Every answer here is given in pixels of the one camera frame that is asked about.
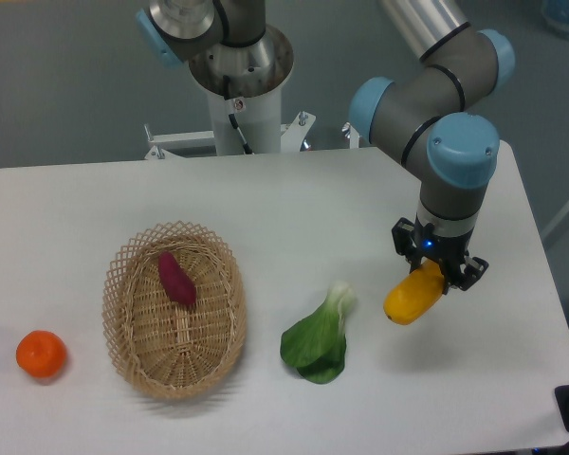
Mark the orange tangerine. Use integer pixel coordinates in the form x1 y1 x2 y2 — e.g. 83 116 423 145
15 330 67 379

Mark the purple sweet potato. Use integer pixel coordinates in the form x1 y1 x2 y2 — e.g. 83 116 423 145
158 251 196 307

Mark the green bok choy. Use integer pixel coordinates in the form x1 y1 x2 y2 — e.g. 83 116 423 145
280 282 358 385

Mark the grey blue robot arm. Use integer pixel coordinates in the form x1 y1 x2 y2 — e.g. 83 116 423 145
136 1 515 290

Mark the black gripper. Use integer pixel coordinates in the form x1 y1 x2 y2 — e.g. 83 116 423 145
392 217 488 291

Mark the yellow mango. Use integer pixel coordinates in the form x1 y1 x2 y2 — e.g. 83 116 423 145
383 260 445 325

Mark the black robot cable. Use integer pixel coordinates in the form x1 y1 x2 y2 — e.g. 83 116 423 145
221 74 256 155

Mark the blue object top right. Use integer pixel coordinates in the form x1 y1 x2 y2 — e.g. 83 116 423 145
541 0 569 40

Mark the woven wicker basket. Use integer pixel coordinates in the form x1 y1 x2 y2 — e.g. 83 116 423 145
102 221 247 400

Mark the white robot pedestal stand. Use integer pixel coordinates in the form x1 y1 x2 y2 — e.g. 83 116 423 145
143 27 366 160

